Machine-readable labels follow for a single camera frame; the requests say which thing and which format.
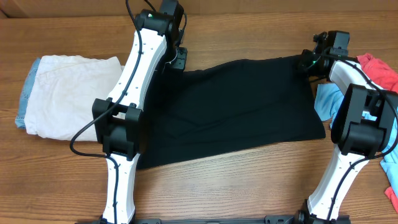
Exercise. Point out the black t-shirt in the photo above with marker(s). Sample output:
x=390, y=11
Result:
x=230, y=107

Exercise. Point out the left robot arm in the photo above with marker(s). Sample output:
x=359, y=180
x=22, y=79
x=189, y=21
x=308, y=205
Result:
x=156, y=48

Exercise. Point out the red garment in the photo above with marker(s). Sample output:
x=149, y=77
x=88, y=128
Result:
x=378, y=71

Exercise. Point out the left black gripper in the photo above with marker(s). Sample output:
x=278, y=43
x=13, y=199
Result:
x=180, y=63

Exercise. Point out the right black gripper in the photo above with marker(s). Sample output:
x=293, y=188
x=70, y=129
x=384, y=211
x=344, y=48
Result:
x=301, y=62

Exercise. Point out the folded blue jeans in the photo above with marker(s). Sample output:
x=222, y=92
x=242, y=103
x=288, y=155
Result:
x=25, y=94

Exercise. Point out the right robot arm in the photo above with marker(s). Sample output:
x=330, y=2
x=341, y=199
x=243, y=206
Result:
x=360, y=132

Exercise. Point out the light blue garment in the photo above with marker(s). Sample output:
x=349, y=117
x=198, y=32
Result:
x=327, y=103

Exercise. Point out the folded beige garment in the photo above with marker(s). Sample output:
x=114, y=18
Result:
x=63, y=93

